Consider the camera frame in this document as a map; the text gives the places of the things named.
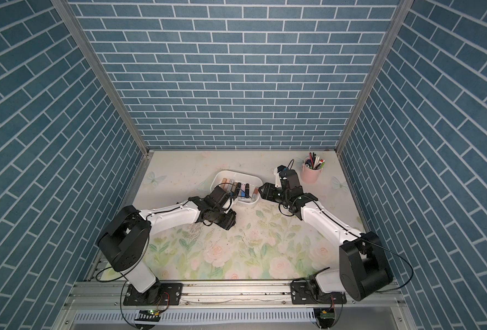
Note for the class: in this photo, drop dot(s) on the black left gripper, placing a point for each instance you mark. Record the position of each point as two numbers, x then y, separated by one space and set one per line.
229 221

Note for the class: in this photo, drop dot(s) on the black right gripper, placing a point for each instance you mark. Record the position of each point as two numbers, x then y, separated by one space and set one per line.
269 192

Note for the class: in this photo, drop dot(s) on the red lip gloss tube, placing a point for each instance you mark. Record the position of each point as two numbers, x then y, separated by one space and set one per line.
255 194

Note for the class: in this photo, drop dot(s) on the black round lipstick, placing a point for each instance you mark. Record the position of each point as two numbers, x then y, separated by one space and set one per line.
237 189

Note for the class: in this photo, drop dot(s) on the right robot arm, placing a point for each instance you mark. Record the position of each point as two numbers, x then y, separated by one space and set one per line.
363 267

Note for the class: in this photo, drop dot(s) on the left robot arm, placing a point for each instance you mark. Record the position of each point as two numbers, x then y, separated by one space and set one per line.
125 240

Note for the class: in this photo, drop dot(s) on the white storage box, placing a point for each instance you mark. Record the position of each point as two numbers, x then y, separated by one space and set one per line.
239 177

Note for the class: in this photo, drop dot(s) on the pink metal pen bucket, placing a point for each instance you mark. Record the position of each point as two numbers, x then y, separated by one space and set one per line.
309 175

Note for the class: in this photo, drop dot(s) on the left green circuit board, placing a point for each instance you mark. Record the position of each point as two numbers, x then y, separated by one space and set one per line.
150 315

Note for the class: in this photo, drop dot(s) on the green circuit board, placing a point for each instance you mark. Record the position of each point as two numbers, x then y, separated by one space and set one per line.
150 315
324 319

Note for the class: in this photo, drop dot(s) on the right green circuit board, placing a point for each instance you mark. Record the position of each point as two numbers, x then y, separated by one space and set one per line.
324 319

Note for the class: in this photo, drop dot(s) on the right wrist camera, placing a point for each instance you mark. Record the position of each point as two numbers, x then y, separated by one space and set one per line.
278 171

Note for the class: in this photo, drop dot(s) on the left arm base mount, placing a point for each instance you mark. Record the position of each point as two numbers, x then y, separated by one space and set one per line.
162 294

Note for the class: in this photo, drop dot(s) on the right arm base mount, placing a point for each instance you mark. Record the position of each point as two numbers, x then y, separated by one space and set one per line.
305 292

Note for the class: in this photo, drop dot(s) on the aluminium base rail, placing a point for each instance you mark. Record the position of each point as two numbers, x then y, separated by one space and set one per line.
228 305

